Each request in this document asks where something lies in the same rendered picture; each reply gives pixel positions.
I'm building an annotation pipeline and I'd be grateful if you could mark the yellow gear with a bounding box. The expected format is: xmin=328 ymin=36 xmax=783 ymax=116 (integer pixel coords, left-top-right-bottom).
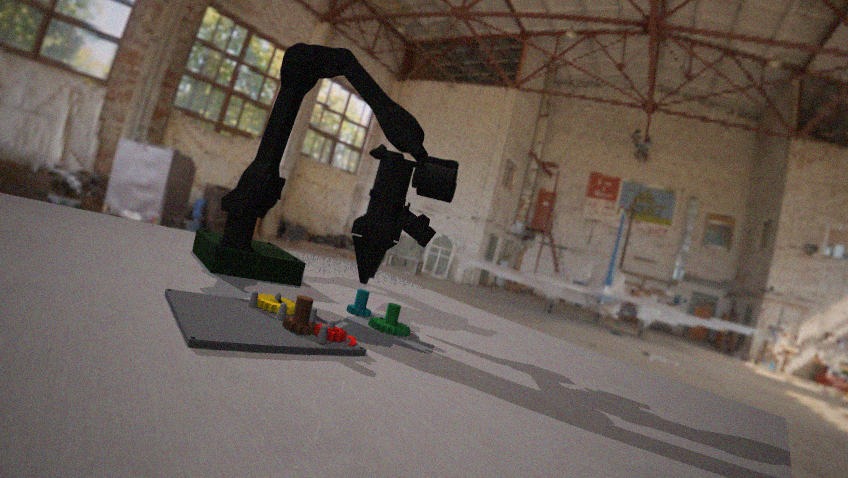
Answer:
xmin=257 ymin=293 xmax=296 ymax=315

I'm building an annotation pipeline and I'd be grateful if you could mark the teal gear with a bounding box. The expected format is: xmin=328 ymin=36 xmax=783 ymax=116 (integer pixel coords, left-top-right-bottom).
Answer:
xmin=346 ymin=289 xmax=371 ymax=317

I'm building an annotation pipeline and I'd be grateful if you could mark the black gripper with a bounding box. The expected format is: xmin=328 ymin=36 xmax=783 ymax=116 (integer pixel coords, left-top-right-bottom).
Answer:
xmin=351 ymin=185 xmax=407 ymax=284

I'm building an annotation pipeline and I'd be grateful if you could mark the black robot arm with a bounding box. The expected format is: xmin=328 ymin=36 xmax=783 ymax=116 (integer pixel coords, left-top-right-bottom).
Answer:
xmin=219 ymin=42 xmax=459 ymax=252

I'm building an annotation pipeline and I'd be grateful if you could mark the red gear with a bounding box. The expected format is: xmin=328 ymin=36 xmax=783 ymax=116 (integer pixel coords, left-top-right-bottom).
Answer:
xmin=314 ymin=324 xmax=347 ymax=342

